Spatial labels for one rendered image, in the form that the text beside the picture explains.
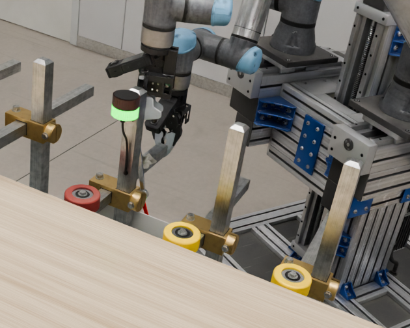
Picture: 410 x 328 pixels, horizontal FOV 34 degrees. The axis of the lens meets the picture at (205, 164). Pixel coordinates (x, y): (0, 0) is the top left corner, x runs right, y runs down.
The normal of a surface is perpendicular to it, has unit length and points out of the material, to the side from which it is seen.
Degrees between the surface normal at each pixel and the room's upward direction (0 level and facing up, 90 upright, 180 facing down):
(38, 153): 90
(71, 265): 0
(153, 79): 90
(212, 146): 0
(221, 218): 90
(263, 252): 0
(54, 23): 90
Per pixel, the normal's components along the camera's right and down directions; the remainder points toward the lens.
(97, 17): -0.44, 0.38
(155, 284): 0.15, -0.86
